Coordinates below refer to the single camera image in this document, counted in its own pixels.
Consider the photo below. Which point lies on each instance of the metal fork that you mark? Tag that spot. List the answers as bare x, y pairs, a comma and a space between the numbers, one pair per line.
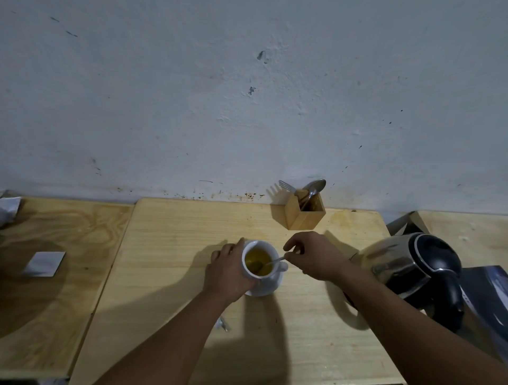
286, 186

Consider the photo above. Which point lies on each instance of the person's right forearm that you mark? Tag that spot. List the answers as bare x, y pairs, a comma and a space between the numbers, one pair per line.
404, 333

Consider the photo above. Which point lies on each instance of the crumpled white wrapper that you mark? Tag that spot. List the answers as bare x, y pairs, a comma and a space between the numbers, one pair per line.
8, 210

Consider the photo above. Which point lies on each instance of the dark glossy book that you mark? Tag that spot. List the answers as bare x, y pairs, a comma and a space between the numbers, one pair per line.
490, 301

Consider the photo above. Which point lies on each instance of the person's right thumb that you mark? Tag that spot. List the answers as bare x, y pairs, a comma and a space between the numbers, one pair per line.
291, 259

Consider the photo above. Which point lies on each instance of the yellow tea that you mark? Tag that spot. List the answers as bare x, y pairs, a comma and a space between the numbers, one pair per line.
254, 260

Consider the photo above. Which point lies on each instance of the metal teaspoon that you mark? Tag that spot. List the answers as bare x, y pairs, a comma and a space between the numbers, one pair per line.
274, 261

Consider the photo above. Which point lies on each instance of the large metal spoon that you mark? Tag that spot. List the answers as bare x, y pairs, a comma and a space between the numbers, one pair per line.
315, 186

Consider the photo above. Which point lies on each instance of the white ceramic cup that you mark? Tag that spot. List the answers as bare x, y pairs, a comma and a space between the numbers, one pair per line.
276, 254

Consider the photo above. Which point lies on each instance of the steel electric kettle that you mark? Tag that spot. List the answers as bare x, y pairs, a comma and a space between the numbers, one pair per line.
412, 265

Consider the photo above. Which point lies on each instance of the small torn wrapper piece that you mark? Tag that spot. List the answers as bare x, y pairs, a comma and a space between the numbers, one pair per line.
222, 324

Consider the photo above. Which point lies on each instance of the person's left thumb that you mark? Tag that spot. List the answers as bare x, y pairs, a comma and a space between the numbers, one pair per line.
251, 283

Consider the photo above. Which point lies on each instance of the person's left hand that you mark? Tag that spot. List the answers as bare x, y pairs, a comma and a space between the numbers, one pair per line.
224, 273

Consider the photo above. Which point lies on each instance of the person's left forearm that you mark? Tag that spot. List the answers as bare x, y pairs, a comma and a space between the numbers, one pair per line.
170, 341

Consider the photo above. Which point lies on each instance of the square white paper sachet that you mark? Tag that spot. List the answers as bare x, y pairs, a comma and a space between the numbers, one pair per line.
44, 263

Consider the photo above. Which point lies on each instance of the person's right hand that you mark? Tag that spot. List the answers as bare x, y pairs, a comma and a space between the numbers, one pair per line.
321, 257

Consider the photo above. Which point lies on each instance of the white saucer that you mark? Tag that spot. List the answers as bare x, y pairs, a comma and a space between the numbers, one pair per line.
268, 289

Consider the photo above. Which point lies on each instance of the wooden cutlery holder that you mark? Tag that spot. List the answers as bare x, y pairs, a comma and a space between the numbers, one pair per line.
303, 218

